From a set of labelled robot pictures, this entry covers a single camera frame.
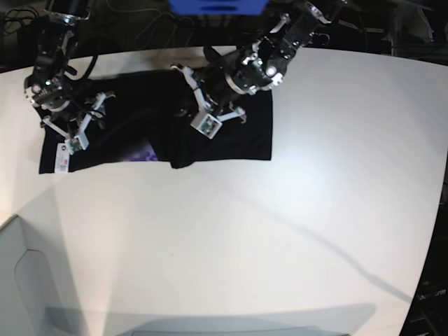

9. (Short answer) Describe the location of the black T-shirt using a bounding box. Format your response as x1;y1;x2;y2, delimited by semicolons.
37;68;274;175

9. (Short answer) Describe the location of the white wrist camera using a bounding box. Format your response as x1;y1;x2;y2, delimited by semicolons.
190;112;223;139
64;134;90;155

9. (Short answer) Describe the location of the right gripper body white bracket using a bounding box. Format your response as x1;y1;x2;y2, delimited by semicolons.
42;92;116;140

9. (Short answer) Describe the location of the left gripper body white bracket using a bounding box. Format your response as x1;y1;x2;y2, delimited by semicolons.
170;64;247;139

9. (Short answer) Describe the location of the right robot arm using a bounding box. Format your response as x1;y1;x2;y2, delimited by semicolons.
24;1;116;155

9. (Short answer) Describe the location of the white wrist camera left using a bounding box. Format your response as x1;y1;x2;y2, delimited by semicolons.
190;112;223;139

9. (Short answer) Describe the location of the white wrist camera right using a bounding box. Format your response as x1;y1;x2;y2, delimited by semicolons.
64;134;90;155

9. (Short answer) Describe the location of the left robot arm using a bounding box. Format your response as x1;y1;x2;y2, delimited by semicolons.
171;1;344;139

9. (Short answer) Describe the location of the blue plastic box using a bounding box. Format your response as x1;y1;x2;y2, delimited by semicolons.
168;0;268;15

